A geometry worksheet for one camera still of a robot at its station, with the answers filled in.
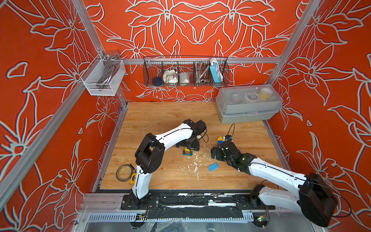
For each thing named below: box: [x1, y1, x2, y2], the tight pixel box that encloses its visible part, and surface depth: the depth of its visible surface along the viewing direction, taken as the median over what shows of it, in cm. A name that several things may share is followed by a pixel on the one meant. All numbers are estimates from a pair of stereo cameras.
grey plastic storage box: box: [215, 84, 284, 125], surface depth 100 cm
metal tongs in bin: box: [96, 53, 120, 89], surface depth 87 cm
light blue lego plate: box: [207, 162, 220, 173], surface depth 87 cm
